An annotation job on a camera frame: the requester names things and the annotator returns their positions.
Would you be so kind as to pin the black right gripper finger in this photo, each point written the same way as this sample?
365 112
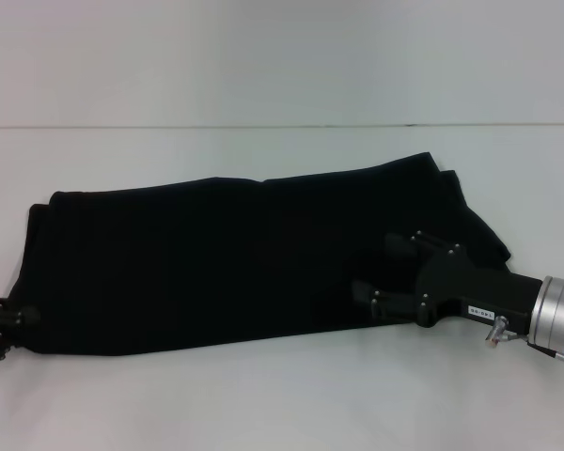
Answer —
397 244
362 289

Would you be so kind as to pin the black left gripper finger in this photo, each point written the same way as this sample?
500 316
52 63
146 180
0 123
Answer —
26 315

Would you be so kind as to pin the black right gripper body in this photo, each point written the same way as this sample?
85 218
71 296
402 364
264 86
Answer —
479 286

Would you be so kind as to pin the black shirt with FREE print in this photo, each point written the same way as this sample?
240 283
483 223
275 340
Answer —
216 263

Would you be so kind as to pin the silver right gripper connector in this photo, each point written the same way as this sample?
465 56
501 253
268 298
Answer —
496 331

